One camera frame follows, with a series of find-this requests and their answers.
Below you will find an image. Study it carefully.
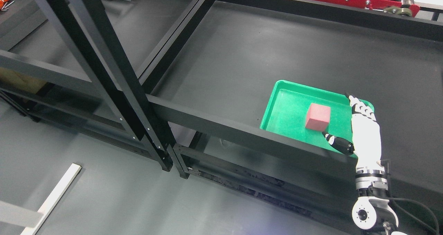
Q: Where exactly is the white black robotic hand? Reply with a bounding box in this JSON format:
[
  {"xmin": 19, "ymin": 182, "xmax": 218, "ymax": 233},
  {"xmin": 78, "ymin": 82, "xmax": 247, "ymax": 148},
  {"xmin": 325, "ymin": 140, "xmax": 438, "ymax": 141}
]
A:
[{"xmin": 322, "ymin": 94, "xmax": 385, "ymax": 172}]

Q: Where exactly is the pink foam block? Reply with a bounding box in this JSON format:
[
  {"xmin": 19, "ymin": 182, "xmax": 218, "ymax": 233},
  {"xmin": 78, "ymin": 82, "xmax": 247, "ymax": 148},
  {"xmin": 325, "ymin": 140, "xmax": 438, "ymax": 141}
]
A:
[{"xmin": 305, "ymin": 103, "xmax": 331, "ymax": 132}]

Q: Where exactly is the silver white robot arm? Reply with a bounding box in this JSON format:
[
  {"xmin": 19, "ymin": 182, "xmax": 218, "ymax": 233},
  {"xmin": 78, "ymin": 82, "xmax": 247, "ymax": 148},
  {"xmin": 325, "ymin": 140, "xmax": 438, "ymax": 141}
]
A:
[{"xmin": 351, "ymin": 160, "xmax": 405, "ymax": 235}]

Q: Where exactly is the green plastic tray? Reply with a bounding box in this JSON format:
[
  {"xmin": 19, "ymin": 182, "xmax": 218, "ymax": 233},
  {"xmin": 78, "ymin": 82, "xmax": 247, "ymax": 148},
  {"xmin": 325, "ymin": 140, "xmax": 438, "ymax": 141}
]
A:
[{"xmin": 260, "ymin": 80, "xmax": 375, "ymax": 159}]

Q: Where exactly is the black metal shelf right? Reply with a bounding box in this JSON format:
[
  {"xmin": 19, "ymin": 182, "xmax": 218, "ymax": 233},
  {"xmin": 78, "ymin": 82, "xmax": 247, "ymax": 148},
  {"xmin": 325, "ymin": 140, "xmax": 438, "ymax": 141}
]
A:
[{"xmin": 143, "ymin": 0, "xmax": 443, "ymax": 235}]

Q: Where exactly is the black metal shelf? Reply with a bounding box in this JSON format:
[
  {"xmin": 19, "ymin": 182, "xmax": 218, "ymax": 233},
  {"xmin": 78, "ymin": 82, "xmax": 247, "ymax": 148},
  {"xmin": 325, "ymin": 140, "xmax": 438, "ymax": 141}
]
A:
[
  {"xmin": 143, "ymin": 0, "xmax": 443, "ymax": 235},
  {"xmin": 0, "ymin": 0, "xmax": 211, "ymax": 172}
]

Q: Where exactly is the black metal shelf left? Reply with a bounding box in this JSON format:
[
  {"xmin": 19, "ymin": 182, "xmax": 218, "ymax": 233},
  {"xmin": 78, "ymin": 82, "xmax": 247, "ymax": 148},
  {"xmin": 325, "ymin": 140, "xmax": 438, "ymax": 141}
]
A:
[{"xmin": 0, "ymin": 0, "xmax": 211, "ymax": 172}]

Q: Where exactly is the white desk with leg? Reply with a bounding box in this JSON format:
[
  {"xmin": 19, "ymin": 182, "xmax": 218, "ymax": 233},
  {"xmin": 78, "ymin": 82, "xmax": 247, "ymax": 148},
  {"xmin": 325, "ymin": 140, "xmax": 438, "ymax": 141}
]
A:
[{"xmin": 0, "ymin": 163, "xmax": 83, "ymax": 235}]

